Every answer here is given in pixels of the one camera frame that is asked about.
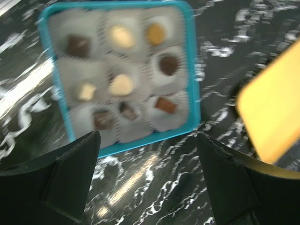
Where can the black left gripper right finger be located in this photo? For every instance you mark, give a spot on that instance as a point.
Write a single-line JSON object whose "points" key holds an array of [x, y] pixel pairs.
{"points": [[246, 191]]}

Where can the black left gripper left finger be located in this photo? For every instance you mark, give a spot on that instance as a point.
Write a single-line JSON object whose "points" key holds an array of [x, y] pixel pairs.
{"points": [[51, 189]]}

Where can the dark chocolate edge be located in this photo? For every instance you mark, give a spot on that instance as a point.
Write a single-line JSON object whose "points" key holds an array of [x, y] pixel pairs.
{"points": [[103, 120]]}

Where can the white chocolate bar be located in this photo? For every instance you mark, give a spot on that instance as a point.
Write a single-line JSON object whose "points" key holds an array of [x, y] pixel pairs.
{"points": [[86, 91]]}

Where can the white chocolate round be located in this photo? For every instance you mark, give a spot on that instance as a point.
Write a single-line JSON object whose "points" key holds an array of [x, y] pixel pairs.
{"points": [[121, 85]]}

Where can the dark chocolate square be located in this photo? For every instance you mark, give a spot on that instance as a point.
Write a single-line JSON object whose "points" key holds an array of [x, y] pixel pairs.
{"points": [[78, 46], [127, 111]]}

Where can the white chocolate top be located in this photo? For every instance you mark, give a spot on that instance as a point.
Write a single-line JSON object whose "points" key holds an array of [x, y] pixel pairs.
{"points": [[122, 36]]}

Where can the brown chocolate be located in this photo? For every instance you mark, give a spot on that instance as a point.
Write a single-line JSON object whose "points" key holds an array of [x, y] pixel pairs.
{"points": [[156, 34]]}

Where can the brown chocolate block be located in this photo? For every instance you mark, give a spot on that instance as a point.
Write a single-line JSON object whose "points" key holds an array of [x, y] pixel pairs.
{"points": [[165, 105]]}

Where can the dark chocolate top piece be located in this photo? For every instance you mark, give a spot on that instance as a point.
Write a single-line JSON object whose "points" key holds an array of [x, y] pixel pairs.
{"points": [[168, 65]]}

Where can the blue chocolate tin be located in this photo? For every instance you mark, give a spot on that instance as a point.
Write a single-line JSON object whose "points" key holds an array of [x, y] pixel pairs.
{"points": [[106, 60]]}

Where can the yellow tray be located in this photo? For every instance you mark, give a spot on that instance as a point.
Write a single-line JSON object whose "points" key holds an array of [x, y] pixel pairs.
{"points": [[270, 106]]}

